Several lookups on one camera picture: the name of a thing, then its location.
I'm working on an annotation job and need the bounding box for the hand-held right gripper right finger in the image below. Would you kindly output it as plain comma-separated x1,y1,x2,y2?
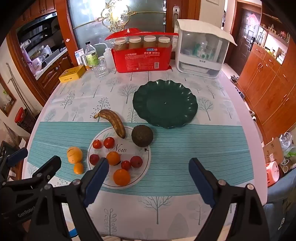
188,158,271,241

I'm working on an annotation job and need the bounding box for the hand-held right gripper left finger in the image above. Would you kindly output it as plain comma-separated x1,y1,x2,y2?
29,158,110,241

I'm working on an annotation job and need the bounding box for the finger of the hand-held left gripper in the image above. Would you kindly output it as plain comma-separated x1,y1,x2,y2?
0,148,28,180
14,155,62,189

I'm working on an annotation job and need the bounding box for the round orange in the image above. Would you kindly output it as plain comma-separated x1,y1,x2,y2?
106,151,121,166
113,169,131,186

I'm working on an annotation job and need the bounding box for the yellow striped melon fruit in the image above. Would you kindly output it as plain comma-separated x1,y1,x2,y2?
67,146,83,164

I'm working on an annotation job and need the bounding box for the white round printed plate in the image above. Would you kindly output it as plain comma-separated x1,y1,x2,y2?
87,126,152,189

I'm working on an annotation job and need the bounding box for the brown spotted banana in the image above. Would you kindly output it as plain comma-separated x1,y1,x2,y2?
94,109,126,139

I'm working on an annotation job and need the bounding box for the brown kiwi fruit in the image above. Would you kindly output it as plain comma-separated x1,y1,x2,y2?
131,125,154,147

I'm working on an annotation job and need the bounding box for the dark green scalloped plate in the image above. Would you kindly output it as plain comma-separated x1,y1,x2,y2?
132,79,199,128

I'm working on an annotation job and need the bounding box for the red lidded container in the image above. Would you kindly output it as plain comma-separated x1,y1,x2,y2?
14,107,26,123

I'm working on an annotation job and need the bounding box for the tree print tablecloth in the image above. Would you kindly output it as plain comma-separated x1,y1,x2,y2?
22,67,269,241

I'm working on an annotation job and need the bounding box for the pink white small appliance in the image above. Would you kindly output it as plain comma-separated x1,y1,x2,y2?
265,161,281,187

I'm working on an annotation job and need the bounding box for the cardboard box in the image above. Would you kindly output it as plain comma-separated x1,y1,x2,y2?
263,137,285,164

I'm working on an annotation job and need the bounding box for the blue fabric chair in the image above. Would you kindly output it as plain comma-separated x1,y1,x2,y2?
264,171,296,241

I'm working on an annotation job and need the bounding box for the clear plastic bag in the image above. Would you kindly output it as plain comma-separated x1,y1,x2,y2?
279,132,296,158

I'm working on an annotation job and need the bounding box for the yellow flat box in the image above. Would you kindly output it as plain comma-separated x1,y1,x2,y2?
58,65,85,83

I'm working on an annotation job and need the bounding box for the clear ribbed drinking glass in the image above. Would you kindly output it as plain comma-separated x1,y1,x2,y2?
93,61,109,79

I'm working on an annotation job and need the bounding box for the white sterilizer cabinet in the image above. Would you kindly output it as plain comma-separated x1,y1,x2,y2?
173,19,238,80

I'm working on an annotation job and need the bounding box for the clear bottle with green label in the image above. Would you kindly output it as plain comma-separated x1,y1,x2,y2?
85,41,99,70

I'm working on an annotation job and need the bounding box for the white squeeze bottle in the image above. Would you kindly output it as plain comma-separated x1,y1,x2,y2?
94,42,116,70

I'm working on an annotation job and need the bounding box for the red paper cup package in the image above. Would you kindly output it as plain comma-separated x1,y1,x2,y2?
105,27,179,73

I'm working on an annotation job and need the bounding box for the frosted glass door gold ornament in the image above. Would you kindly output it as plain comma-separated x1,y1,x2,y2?
67,0,167,61

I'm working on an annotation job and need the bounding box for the dark wooden entrance door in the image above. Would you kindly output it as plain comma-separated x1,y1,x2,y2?
225,7,262,67

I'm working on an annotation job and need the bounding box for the wooden wall cabinet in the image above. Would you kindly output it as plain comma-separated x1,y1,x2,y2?
237,42,296,149

